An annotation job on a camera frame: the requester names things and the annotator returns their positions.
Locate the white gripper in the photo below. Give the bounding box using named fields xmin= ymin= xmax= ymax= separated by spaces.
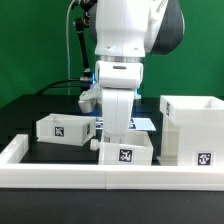
xmin=95 ymin=61 xmax=143 ymax=143

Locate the white drawer box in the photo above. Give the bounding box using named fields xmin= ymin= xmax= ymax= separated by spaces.
xmin=90 ymin=131 xmax=153 ymax=166
xmin=36 ymin=113 xmax=96 ymax=146

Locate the white drawer cabinet frame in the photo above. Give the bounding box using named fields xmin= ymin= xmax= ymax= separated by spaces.
xmin=157 ymin=95 xmax=224 ymax=167

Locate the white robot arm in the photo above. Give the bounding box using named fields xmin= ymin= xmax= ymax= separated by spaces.
xmin=90 ymin=0 xmax=185 ymax=143

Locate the paper sheet with markers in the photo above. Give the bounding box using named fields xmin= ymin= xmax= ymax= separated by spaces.
xmin=96 ymin=117 xmax=156 ymax=131

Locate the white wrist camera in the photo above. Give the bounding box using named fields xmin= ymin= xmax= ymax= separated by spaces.
xmin=78 ymin=84 xmax=102 ymax=114

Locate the grey cable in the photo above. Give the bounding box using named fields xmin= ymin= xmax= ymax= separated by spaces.
xmin=65 ymin=0 xmax=77 ymax=97

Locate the black cable on table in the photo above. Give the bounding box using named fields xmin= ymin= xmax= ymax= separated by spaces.
xmin=35 ymin=76 xmax=94 ymax=96

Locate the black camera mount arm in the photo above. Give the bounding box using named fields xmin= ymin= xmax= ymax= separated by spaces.
xmin=74 ymin=0 xmax=97 ymax=77

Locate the white workspace border frame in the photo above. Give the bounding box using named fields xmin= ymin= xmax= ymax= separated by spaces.
xmin=0 ymin=134 xmax=224 ymax=191

